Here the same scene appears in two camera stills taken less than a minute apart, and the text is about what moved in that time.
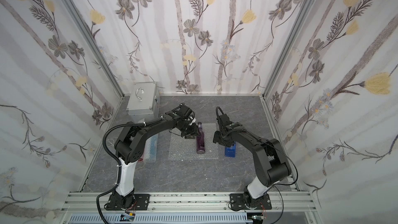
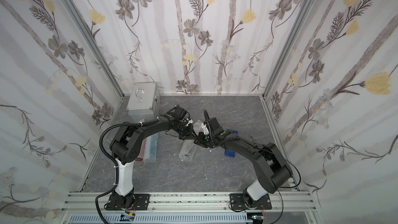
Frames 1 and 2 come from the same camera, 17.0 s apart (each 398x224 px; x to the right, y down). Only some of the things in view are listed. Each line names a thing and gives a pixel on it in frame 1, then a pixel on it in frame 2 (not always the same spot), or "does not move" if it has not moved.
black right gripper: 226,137 -> 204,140
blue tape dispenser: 230,152 does not move
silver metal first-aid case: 144,102 does not move
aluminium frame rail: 94,203 does not move
